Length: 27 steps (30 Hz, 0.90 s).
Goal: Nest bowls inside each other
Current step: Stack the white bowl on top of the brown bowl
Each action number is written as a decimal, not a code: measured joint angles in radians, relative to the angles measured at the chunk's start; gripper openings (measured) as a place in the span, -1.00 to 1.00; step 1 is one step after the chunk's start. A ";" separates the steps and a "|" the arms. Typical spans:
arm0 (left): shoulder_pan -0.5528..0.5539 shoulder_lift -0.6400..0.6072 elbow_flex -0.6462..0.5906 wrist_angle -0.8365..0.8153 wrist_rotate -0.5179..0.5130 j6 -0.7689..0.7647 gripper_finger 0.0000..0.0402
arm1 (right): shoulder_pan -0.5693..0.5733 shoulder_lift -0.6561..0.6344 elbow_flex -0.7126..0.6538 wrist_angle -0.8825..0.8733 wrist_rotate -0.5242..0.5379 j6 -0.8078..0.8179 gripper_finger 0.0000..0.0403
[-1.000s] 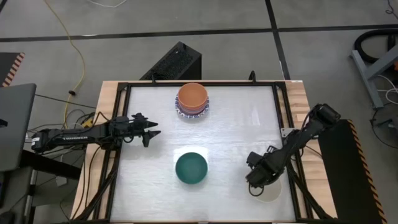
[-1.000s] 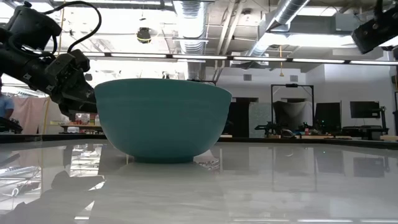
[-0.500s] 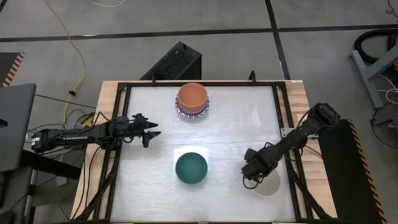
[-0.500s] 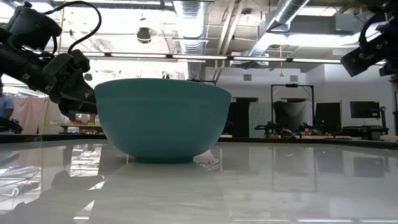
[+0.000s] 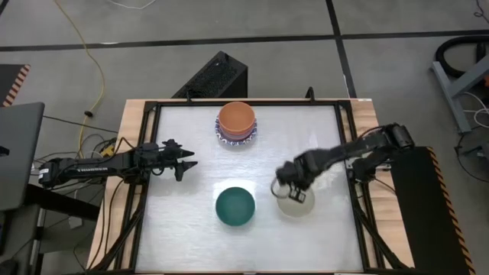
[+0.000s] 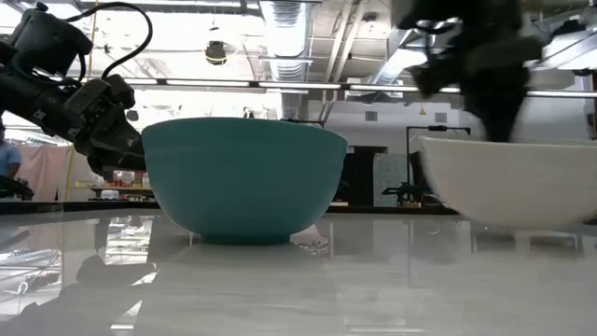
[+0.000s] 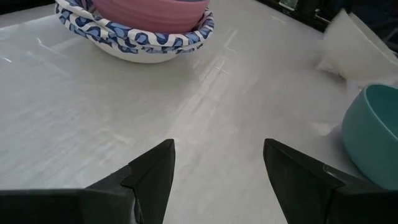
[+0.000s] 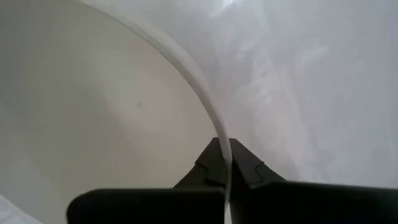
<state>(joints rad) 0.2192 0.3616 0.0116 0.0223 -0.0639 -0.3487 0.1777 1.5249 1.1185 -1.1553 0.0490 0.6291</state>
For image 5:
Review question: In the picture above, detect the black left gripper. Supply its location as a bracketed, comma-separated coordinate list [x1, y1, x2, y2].
[135, 139, 199, 182]

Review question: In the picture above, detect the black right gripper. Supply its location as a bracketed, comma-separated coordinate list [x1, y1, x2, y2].
[275, 150, 324, 203]

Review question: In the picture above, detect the white bowl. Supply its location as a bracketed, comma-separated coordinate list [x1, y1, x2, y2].
[275, 182, 316, 219]

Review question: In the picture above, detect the blue patterned paper plate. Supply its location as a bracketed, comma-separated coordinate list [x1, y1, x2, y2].
[214, 114, 258, 147]

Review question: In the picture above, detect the red bowl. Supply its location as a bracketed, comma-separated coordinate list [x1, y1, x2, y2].
[219, 121, 256, 138]

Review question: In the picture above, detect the teal bowl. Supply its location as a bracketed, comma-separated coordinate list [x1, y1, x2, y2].
[215, 186, 256, 227]

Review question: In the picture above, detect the orange bowl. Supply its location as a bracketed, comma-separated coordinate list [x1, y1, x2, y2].
[218, 101, 256, 134]

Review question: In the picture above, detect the black computer tower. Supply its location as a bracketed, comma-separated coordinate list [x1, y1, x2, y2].
[172, 50, 248, 99]

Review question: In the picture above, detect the black hazard-striped floor mat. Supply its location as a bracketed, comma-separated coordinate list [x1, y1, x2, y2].
[384, 146, 477, 275]
[0, 63, 31, 108]

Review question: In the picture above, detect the black side desk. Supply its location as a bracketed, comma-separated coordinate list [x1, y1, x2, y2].
[0, 183, 102, 275]

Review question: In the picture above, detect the grey laptop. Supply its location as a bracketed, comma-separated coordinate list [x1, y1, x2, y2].
[0, 102, 46, 212]

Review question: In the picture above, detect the grey metal stand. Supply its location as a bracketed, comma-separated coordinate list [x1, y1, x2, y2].
[431, 53, 489, 134]

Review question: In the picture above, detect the black metal table frame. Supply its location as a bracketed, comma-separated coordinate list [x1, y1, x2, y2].
[91, 86, 417, 275]

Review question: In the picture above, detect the yellow cable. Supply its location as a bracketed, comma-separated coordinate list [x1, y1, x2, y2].
[53, 0, 115, 157]

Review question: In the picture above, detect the black hose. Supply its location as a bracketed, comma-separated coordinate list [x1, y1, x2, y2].
[435, 35, 489, 79]

